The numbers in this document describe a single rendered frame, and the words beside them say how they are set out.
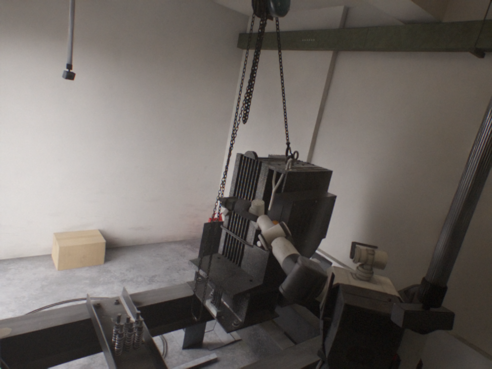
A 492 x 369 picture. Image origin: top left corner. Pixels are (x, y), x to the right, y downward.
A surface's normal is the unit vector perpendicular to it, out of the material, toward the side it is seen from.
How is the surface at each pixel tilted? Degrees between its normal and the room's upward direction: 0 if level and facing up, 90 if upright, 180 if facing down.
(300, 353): 0
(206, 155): 90
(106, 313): 0
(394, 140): 90
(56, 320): 0
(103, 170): 90
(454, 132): 90
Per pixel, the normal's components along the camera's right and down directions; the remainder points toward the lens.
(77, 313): 0.20, -0.95
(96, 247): 0.62, 0.31
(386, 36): -0.78, 0.00
